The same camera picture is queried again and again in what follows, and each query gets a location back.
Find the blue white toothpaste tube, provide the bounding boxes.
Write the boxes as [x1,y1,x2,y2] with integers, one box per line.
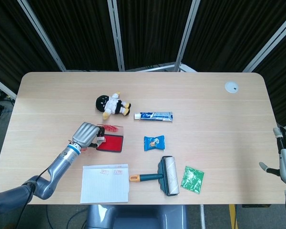
[133,111,174,123]

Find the lined paper notebook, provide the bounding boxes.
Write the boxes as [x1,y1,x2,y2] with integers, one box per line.
[80,163,130,204]

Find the blue snack packet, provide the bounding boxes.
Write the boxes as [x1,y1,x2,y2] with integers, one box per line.
[143,135,166,152]

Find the grey partition frame post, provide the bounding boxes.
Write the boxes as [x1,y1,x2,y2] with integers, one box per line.
[242,16,286,73]
[17,0,67,72]
[106,0,125,72]
[0,73,18,100]
[174,0,199,72]

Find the black white plush penguin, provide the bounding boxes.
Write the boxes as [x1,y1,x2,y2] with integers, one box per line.
[95,91,132,121]

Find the white table cable grommet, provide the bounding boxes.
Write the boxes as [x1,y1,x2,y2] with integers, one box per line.
[224,81,240,94]

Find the red ink pad clear lid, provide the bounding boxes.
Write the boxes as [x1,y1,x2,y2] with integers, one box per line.
[95,123,125,154]

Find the grey robot base body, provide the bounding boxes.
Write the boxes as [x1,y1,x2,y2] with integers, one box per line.
[85,204,189,229]

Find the teal lint roller orange tip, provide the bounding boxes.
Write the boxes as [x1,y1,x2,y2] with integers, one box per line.
[129,156,180,197]

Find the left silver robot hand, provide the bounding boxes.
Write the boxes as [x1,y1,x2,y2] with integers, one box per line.
[72,122,108,150]

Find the green tea packet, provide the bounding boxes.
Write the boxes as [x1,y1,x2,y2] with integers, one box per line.
[180,166,205,195]

